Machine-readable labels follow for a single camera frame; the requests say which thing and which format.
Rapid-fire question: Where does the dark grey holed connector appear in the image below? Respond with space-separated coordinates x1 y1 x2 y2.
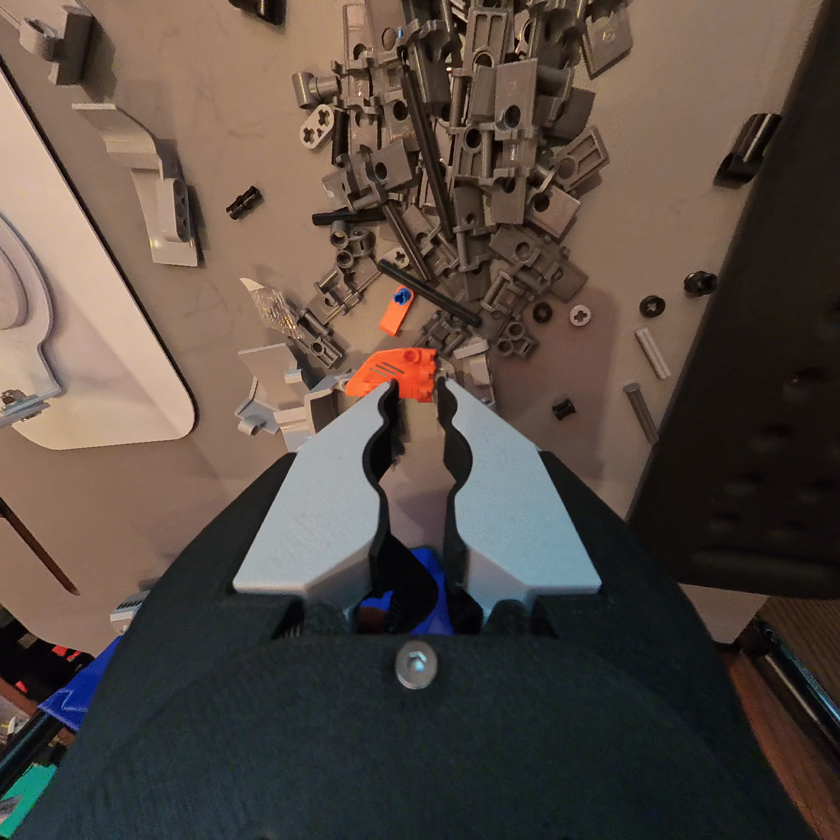
295 308 345 367

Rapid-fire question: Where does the pile of grey clip plates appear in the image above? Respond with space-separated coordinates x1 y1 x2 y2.
292 0 634 358

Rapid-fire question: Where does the pale curved panel with pins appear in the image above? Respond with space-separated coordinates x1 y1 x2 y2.
20 3 96 86

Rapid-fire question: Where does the black dimpled foam pad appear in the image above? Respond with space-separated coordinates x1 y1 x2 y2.
626 0 840 598

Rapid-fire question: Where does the grey plate with clips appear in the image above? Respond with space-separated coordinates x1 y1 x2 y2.
305 259 382 322

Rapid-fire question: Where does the pale grey angled panel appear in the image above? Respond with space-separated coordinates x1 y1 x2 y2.
72 101 201 266

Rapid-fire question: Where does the orange panel piece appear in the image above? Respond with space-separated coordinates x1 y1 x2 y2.
346 348 439 403

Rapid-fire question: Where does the black long axle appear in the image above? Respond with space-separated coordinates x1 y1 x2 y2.
378 259 482 324
402 66 457 244

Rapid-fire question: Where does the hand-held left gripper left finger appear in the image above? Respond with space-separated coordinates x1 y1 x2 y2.
233 379 401 621

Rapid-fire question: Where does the pale grey holed connector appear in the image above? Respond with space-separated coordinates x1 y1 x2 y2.
453 338 496 404

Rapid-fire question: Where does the grey axle rod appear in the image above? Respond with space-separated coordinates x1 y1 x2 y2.
623 382 659 446

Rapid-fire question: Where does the white rounded tray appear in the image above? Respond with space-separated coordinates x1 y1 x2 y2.
0 66 196 450

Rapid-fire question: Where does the pale blue book stand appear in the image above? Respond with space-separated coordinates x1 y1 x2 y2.
0 210 63 427

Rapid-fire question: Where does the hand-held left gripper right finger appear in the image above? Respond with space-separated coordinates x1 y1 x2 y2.
436 377 603 618

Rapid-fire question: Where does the pale grey short rod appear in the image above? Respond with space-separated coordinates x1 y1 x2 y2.
635 327 672 380

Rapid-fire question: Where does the black chair post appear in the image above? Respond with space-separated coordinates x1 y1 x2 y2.
742 617 840 756

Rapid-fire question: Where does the clear plastic bit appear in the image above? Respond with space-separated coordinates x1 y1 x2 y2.
239 277 306 339

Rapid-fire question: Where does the blue plastic bin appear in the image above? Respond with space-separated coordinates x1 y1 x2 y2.
38 545 454 731

